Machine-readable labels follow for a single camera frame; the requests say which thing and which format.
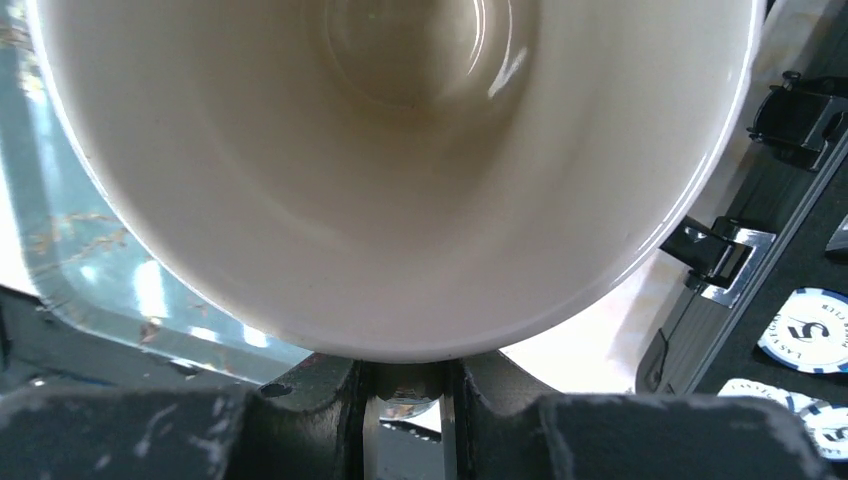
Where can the black poker chip case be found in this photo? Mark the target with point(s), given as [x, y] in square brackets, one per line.
[763, 310]

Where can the cream patterned mug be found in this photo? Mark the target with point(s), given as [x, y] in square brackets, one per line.
[399, 181]

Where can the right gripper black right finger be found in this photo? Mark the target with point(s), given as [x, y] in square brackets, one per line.
[509, 425]

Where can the teal blossom-pattern tray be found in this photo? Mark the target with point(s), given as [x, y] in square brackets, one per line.
[93, 278]

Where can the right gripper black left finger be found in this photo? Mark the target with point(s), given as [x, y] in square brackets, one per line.
[306, 424]

